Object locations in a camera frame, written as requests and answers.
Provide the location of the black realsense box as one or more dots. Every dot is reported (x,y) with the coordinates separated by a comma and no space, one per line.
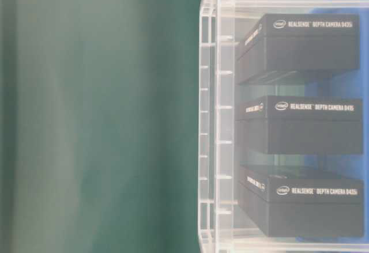
(301,125)
(298,201)
(291,49)

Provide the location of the clear plastic storage case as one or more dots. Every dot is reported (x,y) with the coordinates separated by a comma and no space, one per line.
(222,224)

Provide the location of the green table cloth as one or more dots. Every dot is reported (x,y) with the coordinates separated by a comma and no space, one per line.
(99,122)

